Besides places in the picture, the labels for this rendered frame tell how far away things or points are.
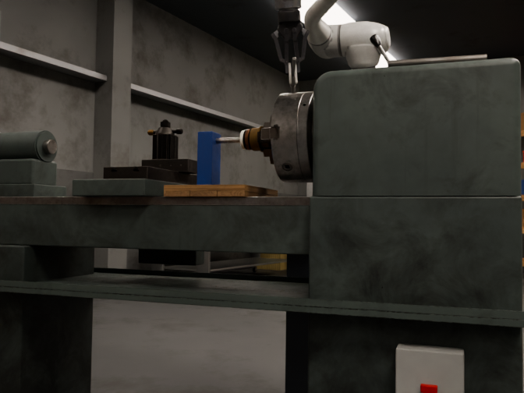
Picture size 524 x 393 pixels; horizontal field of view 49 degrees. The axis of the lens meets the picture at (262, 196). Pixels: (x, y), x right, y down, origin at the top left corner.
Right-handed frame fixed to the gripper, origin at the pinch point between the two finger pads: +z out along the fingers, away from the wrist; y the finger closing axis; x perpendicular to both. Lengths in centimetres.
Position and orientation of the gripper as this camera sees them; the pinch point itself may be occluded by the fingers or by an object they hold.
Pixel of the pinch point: (292, 72)
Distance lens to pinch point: 196.7
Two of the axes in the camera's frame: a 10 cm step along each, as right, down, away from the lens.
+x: 0.2, -2.2, 9.7
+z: 0.8, 9.7, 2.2
